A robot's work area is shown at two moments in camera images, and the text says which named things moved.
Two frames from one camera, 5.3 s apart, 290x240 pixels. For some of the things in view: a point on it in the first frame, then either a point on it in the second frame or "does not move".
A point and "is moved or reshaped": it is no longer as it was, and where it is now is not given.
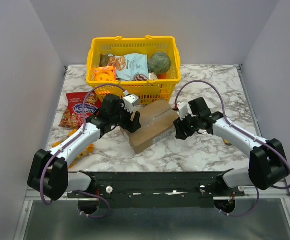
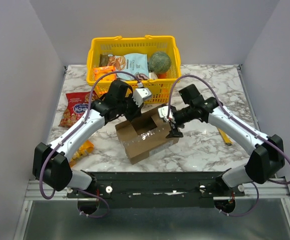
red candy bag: [73, 117] does not move
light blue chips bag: [129, 67] does not move
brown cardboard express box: [157, 120] is moved or reshaped
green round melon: [160, 63] does not move
